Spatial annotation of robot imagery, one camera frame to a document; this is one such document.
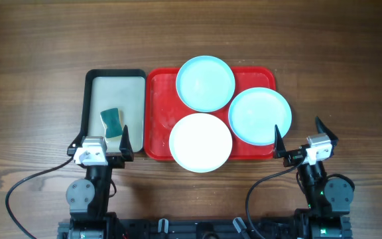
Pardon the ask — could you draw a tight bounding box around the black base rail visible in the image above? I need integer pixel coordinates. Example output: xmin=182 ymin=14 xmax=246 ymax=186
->
xmin=57 ymin=216 xmax=353 ymax=239

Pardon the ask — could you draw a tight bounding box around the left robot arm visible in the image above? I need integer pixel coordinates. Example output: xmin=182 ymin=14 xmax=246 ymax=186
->
xmin=57 ymin=126 xmax=134 ymax=239

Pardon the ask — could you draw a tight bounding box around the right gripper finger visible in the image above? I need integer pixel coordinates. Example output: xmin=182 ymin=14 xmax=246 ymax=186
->
xmin=315 ymin=116 xmax=338 ymax=146
xmin=273 ymin=125 xmax=287 ymax=159

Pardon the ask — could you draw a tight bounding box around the white round plate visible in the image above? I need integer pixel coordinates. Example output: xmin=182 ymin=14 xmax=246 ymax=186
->
xmin=168 ymin=113 xmax=233 ymax=173

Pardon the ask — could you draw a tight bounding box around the light blue plate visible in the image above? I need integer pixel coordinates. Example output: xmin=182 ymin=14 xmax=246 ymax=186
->
xmin=175 ymin=56 xmax=236 ymax=113
xmin=228 ymin=87 xmax=292 ymax=146

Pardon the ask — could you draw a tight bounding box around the black cable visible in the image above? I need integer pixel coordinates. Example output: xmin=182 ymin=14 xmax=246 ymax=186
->
xmin=245 ymin=155 xmax=308 ymax=239
xmin=5 ymin=155 xmax=76 ymax=239

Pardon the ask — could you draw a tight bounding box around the right black cable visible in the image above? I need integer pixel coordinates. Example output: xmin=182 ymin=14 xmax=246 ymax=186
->
xmin=245 ymin=155 xmax=308 ymax=239

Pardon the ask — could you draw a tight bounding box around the red plastic tray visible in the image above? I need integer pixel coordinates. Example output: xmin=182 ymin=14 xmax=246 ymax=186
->
xmin=143 ymin=66 xmax=277 ymax=161

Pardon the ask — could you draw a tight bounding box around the left black cable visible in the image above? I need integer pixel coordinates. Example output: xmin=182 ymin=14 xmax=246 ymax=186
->
xmin=5 ymin=155 xmax=76 ymax=239

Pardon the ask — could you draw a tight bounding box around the light blue plate top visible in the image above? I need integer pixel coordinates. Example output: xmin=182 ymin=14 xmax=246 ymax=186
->
xmin=175 ymin=56 xmax=236 ymax=113

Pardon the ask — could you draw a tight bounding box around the green yellow sponge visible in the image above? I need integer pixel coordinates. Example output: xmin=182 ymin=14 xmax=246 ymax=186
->
xmin=100 ymin=108 xmax=123 ymax=139

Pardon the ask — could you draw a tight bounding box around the black soapy water tray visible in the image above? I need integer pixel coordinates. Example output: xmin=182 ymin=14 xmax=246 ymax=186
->
xmin=75 ymin=69 xmax=146 ymax=153

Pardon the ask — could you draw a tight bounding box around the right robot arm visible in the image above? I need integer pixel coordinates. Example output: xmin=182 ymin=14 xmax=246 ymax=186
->
xmin=273 ymin=118 xmax=355 ymax=239

